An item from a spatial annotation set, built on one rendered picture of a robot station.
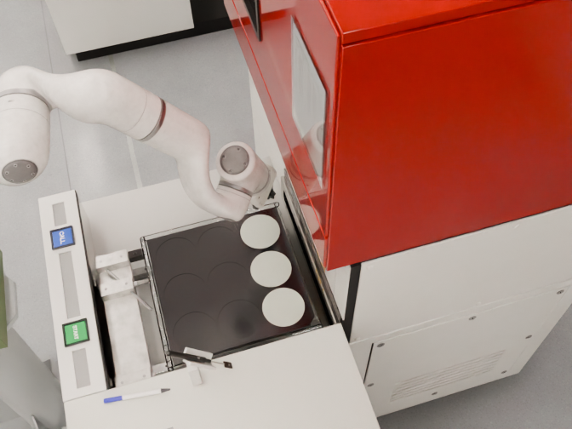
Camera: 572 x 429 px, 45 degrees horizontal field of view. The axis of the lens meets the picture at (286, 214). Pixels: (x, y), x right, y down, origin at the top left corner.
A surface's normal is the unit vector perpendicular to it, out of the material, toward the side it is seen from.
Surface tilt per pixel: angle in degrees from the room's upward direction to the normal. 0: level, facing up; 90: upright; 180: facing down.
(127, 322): 0
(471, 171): 90
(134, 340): 0
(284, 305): 0
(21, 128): 23
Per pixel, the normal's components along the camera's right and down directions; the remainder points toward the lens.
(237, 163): -0.18, -0.18
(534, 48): 0.29, 0.80
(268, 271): -0.02, -0.55
